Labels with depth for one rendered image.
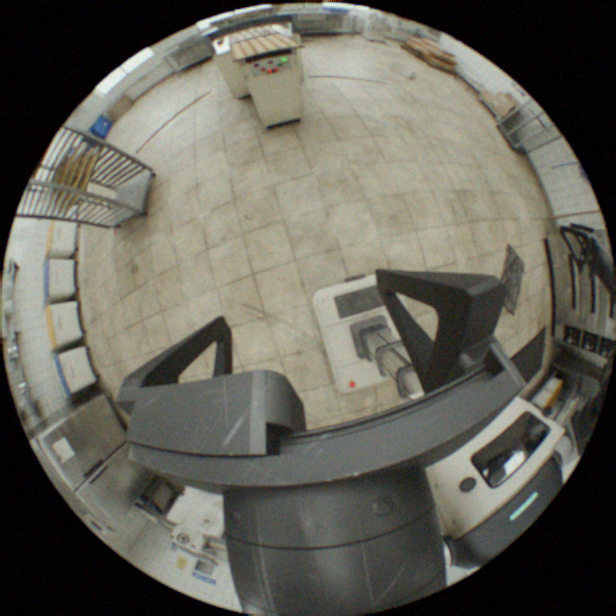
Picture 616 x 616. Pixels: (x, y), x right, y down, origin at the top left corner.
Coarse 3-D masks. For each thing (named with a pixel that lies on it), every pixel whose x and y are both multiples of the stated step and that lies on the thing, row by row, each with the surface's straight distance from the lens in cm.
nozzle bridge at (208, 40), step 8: (264, 16) 216; (272, 16) 211; (280, 16) 221; (288, 16) 222; (296, 16) 215; (232, 24) 211; (240, 24) 218; (248, 24) 218; (256, 24) 219; (264, 24) 220; (272, 24) 216; (280, 24) 217; (288, 24) 237; (208, 32) 216; (216, 32) 218; (224, 32) 218; (232, 32) 219; (240, 32) 214; (296, 32) 230; (208, 40) 211; (216, 40) 215
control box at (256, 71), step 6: (264, 60) 147; (276, 60) 149; (288, 60) 150; (252, 66) 148; (258, 66) 148; (264, 66) 149; (270, 66) 150; (276, 66) 151; (282, 66) 152; (288, 66) 153; (252, 72) 150; (258, 72) 151; (264, 72) 152
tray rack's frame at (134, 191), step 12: (48, 168) 242; (96, 180) 258; (132, 180) 250; (144, 180) 228; (120, 192) 262; (132, 192) 236; (144, 192) 217; (96, 204) 254; (132, 204) 226; (24, 216) 223; (36, 216) 224; (48, 216) 226; (120, 216) 239; (132, 216) 220; (108, 228) 257
